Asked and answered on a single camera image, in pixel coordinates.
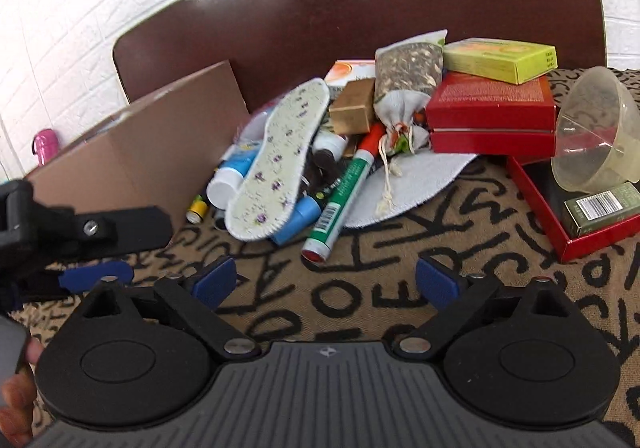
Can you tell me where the person's left hand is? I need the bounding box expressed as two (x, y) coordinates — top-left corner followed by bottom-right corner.
(0, 338), (45, 447)

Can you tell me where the red gift box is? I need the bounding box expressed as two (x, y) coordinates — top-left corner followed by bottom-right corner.
(425, 72), (557, 132)
(429, 128), (557, 157)

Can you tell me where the clear plastic funnel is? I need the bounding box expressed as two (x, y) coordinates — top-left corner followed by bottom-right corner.
(550, 66), (640, 194)

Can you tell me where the printed drawstring sachet pouch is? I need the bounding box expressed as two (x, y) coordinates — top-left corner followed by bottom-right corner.
(373, 29), (448, 225)

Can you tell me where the white orange carton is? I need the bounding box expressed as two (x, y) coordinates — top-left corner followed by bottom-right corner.
(323, 59), (377, 90)

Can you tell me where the red box tray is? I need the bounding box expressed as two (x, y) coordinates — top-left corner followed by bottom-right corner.
(506, 155), (640, 264)

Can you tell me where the letter print blanket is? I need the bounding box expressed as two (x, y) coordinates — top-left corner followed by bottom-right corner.
(0, 68), (640, 444)

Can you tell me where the floral shoe insole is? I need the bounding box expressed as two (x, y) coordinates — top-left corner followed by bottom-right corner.
(224, 78), (331, 242)

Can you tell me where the brown cardboard box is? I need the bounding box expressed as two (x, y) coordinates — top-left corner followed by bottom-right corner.
(24, 59), (251, 260)

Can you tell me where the blue plastic cap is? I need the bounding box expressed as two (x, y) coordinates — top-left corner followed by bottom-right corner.
(271, 198), (322, 246)

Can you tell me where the yellow green battery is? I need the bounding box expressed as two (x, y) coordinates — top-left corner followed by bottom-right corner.
(186, 195), (209, 225)

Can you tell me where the brown wooden chair back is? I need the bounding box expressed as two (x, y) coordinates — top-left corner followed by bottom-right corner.
(112, 0), (608, 125)

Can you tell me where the yellow green carton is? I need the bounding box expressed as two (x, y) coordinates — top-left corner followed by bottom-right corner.
(442, 37), (559, 85)

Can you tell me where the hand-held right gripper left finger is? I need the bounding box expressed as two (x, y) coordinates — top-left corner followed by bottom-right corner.
(75, 256), (262, 360)

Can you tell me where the small green barcode box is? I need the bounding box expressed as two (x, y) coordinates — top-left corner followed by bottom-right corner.
(562, 181), (640, 239)

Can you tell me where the dark brown hair bundle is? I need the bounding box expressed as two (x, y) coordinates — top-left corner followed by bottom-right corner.
(299, 148), (342, 201)

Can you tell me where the small gold box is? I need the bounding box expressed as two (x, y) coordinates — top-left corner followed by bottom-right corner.
(328, 78), (377, 135)

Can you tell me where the white capped small bottle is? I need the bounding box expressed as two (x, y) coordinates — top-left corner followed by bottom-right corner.
(313, 132), (349, 160)

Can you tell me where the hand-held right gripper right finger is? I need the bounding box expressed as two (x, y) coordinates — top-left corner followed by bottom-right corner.
(397, 255), (572, 362)

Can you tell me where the pink small bottle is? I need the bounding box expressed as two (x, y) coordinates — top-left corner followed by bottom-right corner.
(33, 128), (55, 164)

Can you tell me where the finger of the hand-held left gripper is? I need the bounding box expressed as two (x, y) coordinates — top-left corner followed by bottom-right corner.
(58, 260), (136, 294)
(74, 207), (174, 260)

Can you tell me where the plain white felt insole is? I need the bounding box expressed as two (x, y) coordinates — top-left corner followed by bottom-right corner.
(344, 152), (479, 230)

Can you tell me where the green marker with red cap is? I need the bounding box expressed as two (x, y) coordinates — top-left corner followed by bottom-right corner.
(301, 123), (387, 264)

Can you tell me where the white and blue tube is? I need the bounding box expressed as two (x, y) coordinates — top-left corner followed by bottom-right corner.
(206, 143), (262, 210)

